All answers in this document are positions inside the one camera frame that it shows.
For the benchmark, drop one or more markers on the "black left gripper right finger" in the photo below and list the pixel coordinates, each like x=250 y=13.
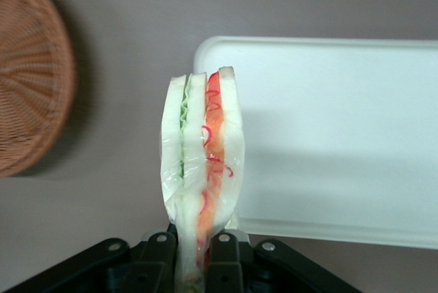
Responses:
x=239 y=262

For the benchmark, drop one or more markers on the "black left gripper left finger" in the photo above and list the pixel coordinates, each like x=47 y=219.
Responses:
x=150 y=258

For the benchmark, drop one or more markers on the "triangle sandwich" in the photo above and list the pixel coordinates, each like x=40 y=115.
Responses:
x=195 y=156

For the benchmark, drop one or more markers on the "white plastic tray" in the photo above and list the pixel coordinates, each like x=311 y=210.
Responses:
x=335 y=135

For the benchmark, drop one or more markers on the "round brown wicker basket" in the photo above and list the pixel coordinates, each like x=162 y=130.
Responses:
x=31 y=77

